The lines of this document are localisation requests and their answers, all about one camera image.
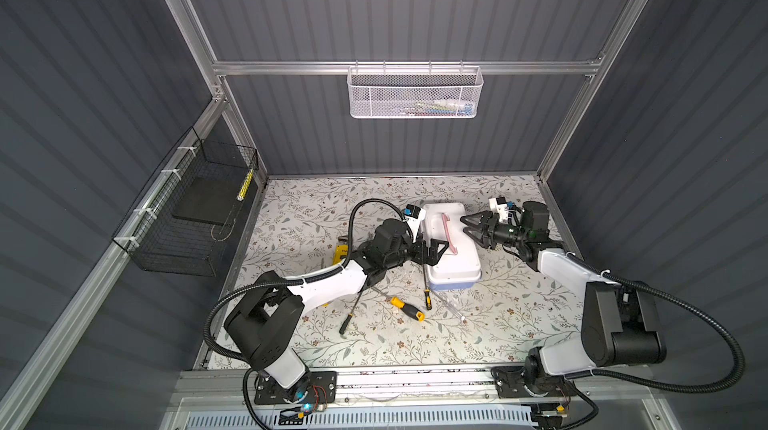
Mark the yellow marker pen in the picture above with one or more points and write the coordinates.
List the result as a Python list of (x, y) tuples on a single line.
[(245, 185)]

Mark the white blue tool box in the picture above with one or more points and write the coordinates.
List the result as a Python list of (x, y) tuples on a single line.
[(459, 267)]

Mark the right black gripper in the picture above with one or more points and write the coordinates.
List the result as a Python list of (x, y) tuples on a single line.
[(491, 223)]

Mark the white wire mesh basket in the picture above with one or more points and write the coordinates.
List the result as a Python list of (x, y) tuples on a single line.
[(374, 90)]

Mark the slim yellow black screwdriver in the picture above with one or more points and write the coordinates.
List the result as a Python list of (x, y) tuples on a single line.
[(426, 290)]

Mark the yellow black handled screwdriver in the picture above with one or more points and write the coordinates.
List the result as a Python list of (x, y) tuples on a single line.
[(408, 309)]

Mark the floral table mat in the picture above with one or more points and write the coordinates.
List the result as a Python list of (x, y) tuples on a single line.
[(510, 310)]

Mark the yellow pipe wrench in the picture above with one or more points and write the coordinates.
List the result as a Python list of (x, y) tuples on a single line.
[(341, 251)]

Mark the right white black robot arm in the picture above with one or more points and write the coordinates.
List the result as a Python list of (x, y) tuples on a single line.
[(619, 324)]

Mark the clear handled screwdriver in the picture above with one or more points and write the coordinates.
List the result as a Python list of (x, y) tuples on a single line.
[(450, 307)]

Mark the black pad in basket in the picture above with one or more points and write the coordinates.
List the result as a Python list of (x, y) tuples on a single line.
[(209, 201)]

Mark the black wire basket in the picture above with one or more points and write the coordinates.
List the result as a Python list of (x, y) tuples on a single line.
[(157, 242)]

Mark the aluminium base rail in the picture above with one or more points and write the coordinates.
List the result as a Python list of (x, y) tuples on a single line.
[(409, 385)]

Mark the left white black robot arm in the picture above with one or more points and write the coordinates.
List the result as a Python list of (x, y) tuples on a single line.
[(263, 322)]

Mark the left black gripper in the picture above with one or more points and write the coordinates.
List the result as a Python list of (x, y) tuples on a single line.
[(420, 257)]

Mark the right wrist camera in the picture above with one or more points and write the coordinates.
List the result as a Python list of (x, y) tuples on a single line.
[(500, 207)]

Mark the thin black screwdriver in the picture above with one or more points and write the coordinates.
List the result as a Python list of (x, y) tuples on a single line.
[(352, 310)]

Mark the pens in white basket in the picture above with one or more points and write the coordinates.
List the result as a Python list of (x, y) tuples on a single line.
[(437, 108)]

